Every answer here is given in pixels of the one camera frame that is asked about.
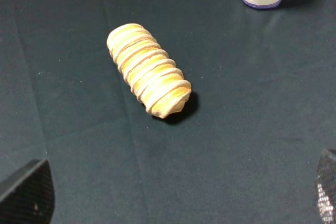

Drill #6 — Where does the ridged spiral bread loaf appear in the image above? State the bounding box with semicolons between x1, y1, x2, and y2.
107;23;192;119

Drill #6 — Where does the black tablecloth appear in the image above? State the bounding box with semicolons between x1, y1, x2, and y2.
1;0;335;223

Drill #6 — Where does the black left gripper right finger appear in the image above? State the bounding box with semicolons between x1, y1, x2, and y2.
315;149;335;223

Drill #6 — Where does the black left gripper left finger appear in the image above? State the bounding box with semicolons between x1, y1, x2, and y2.
1;159;55;224

